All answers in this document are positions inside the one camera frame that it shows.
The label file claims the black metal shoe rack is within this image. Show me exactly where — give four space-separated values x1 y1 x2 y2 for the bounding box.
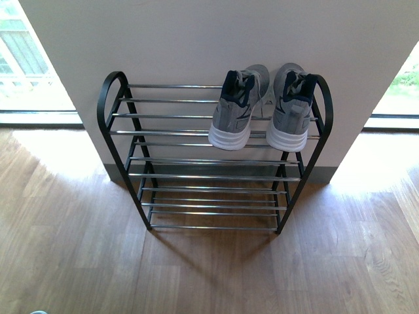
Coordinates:
97 71 333 233

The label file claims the grey sneaker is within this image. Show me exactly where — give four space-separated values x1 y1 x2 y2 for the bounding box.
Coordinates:
208 64 270 150
266 63 318 152

